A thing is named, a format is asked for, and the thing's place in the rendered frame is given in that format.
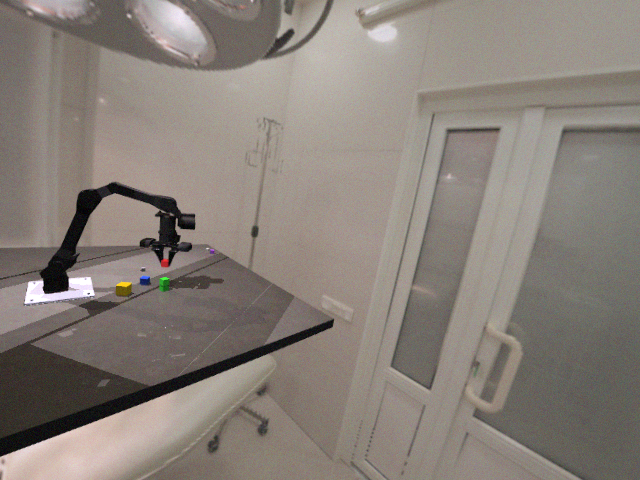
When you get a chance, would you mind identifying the yellow block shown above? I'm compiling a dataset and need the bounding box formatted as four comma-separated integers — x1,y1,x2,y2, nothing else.
116,282,132,296

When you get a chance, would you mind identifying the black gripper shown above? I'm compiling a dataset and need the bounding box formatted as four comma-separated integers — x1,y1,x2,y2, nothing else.
140,228,192,265

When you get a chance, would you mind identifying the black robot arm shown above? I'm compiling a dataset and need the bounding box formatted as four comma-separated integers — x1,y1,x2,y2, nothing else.
39,182,196,294

